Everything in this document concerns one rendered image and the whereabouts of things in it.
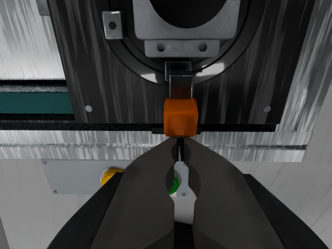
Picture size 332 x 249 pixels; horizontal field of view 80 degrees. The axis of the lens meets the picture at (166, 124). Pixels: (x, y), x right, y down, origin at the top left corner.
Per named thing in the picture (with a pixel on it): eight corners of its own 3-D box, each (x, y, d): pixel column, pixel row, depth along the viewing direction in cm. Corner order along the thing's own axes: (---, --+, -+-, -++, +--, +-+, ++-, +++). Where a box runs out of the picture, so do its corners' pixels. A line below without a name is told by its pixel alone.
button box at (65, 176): (186, 171, 36) (188, 198, 30) (69, 169, 36) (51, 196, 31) (187, 137, 32) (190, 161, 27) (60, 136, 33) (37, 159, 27)
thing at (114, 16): (127, 37, 17) (123, 39, 16) (110, 37, 17) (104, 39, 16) (124, 11, 16) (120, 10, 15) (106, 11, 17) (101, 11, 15)
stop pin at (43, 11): (70, 16, 22) (51, 16, 19) (60, 17, 23) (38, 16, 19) (67, 2, 22) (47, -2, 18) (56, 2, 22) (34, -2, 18)
